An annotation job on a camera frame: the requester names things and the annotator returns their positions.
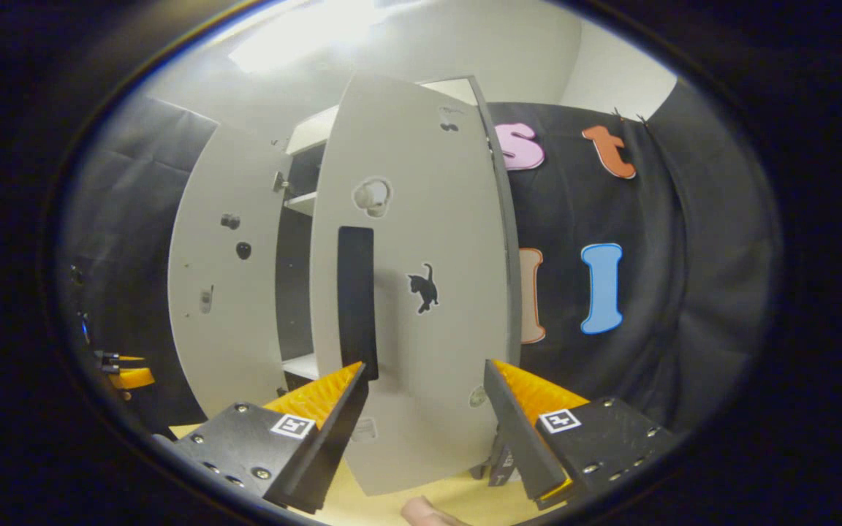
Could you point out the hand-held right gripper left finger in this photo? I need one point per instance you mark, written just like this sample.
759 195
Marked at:
330 446

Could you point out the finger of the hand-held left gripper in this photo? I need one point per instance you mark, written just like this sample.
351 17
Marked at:
118 357
136 378

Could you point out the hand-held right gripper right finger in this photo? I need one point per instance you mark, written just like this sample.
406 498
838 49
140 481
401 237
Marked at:
523 446

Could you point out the white shoe cabinet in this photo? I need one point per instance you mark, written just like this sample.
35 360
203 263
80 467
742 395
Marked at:
295 292

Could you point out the white cabinet shelf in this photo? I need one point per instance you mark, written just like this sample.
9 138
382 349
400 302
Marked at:
302 203
302 365

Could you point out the white shoe cabinet door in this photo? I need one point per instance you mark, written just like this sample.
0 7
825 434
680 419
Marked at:
450 219
209 343

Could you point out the black backdrop cloth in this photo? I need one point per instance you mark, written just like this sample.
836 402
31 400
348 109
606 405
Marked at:
684 256

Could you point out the blue box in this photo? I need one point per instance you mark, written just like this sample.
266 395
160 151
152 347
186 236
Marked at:
501 460

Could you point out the metal door hinge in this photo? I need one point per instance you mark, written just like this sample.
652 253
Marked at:
280 181

